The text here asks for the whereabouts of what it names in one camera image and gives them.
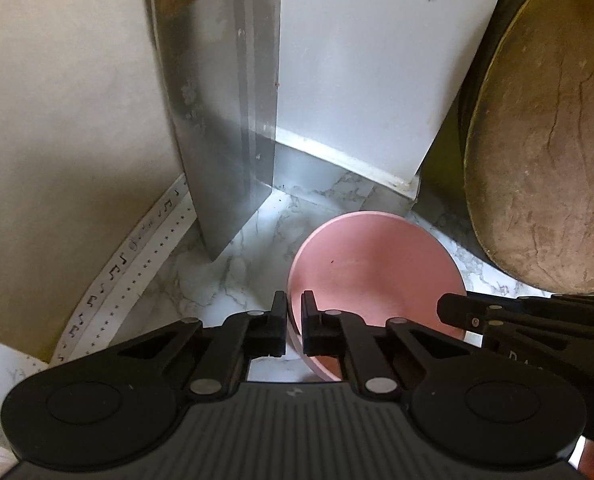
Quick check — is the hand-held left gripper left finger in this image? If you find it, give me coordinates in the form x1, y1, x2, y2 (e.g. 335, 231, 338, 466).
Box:
119, 290, 289, 402

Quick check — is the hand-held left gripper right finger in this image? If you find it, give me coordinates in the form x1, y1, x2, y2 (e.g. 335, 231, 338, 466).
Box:
301, 290, 472, 402

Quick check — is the patterned white edge tape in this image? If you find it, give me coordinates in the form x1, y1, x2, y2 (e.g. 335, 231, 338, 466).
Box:
51, 174, 194, 364

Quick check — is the round wooden cutting board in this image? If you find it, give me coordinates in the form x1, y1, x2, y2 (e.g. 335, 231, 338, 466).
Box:
464, 0, 594, 297

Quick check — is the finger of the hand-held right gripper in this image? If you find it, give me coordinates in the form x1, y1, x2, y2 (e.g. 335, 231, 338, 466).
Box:
435, 292, 594, 347

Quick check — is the large pink bowl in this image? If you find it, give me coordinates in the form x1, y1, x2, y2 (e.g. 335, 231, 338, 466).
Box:
286, 211, 468, 382

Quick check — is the white appliance with grey vent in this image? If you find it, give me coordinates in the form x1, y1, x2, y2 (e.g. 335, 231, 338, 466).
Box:
257, 0, 514, 192

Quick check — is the steel cleaver with wooden handle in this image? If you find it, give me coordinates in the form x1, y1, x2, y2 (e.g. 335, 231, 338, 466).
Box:
141, 0, 283, 262

